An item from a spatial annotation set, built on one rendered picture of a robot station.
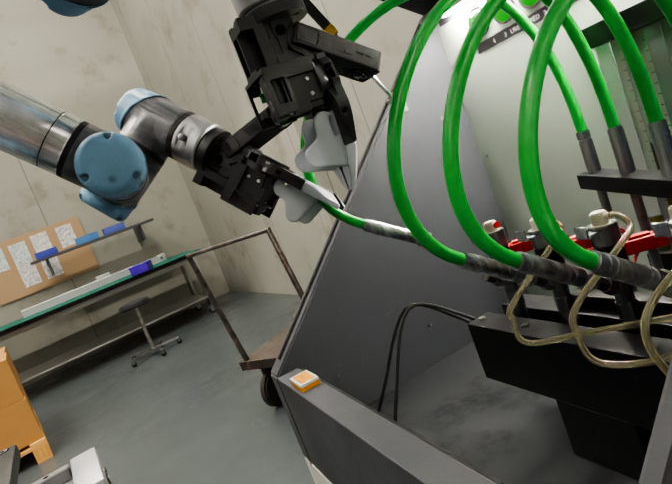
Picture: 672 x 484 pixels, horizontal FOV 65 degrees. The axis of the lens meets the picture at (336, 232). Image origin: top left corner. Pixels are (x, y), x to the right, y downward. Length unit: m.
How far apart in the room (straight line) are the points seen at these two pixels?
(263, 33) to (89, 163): 0.24
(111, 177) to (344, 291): 0.45
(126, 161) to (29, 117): 0.12
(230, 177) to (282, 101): 0.20
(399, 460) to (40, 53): 8.62
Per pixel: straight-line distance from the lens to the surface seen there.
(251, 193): 0.73
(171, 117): 0.81
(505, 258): 0.49
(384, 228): 0.73
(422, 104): 1.04
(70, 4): 0.63
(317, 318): 0.91
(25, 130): 0.70
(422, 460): 0.55
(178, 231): 8.59
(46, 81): 8.82
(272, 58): 0.60
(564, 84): 0.81
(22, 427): 4.71
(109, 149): 0.67
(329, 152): 0.59
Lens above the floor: 1.23
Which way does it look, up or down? 6 degrees down
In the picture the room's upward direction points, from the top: 21 degrees counter-clockwise
